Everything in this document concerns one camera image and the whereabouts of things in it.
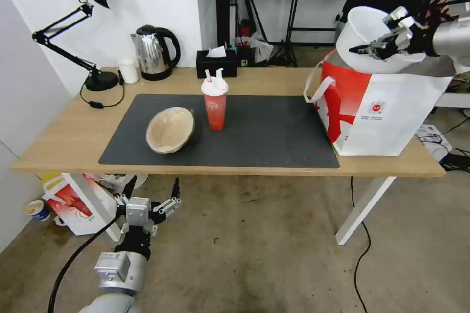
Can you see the steel electric kettle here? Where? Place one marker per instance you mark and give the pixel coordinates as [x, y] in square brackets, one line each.
[150, 52]

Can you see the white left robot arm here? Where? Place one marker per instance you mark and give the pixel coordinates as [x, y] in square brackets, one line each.
[117, 276]

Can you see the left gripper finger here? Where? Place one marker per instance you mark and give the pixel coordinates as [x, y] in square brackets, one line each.
[170, 206]
[128, 192]

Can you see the white plastic takeout tub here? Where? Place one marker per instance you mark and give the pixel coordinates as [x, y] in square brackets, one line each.
[367, 23]

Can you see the wooden table with white legs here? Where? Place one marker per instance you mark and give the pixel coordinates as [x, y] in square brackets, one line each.
[73, 137]

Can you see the black power strip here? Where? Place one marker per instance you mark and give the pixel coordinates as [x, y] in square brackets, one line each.
[455, 160]

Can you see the black desk mat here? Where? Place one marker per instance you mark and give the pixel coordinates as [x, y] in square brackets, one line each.
[264, 133]

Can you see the black light stand tripod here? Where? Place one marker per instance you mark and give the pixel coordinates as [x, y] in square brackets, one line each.
[253, 8]

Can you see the used paper bowl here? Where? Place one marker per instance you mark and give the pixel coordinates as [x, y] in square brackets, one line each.
[169, 129]

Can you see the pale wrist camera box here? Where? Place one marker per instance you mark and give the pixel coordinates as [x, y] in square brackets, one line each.
[405, 34]
[139, 211]

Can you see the instant noodle cup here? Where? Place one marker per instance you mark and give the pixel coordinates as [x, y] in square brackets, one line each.
[36, 211]

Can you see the red and white paper bag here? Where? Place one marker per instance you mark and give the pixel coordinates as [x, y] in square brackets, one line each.
[79, 206]

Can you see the red and white takeout bag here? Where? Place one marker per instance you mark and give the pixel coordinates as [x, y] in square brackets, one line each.
[382, 111]

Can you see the black tissue box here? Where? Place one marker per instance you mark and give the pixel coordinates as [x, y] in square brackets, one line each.
[216, 65]

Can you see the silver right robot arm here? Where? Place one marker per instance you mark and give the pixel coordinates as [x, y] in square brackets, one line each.
[451, 38]

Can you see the red drink cup with lid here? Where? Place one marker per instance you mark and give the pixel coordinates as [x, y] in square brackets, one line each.
[215, 107]

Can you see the crumpled clear plastic bag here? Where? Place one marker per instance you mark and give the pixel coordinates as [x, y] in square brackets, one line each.
[261, 47]

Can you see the black desk lamp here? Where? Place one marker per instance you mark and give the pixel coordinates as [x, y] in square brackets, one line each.
[96, 80]

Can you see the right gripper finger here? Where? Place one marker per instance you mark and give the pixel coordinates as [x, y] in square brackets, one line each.
[374, 48]
[398, 16]

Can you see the small white cup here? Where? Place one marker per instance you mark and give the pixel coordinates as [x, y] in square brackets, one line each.
[128, 71]

